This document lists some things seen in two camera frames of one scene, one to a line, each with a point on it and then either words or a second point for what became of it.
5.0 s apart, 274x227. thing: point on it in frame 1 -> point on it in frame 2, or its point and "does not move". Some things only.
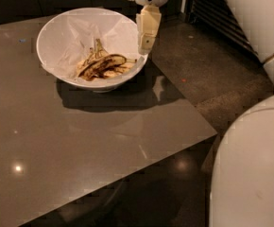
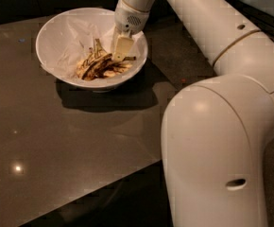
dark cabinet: (11, 4) does not move
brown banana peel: (101, 65) does not move
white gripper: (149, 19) -> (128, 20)
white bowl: (93, 48) does not move
